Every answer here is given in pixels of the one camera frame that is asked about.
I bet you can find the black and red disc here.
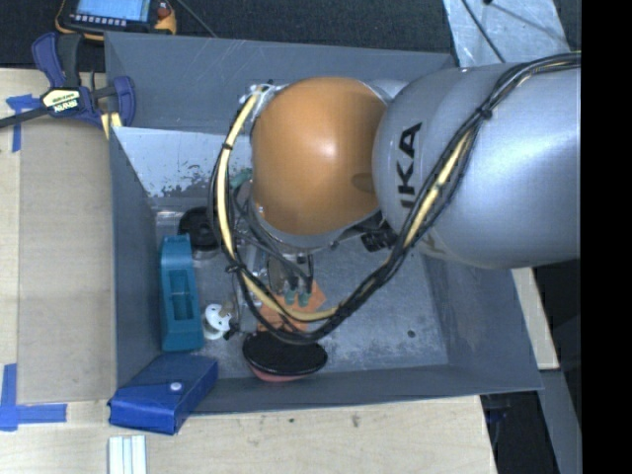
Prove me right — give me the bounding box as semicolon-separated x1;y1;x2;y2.
241;331;329;383

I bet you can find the black round knob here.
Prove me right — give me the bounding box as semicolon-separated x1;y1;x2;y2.
178;205;221;250

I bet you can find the teal rectangular box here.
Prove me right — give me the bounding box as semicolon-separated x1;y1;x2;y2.
158;234;205;354

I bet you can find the grey metal bin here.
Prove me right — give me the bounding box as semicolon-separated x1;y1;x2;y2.
103;31;545;415

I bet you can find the blue case with white button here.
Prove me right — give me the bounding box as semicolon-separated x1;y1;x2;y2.
107;353;220;436

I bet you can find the pale wood board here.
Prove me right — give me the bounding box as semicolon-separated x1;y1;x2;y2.
16;119;119;405

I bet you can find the small white plastic ring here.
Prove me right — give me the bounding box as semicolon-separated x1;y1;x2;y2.
203;303;234;342

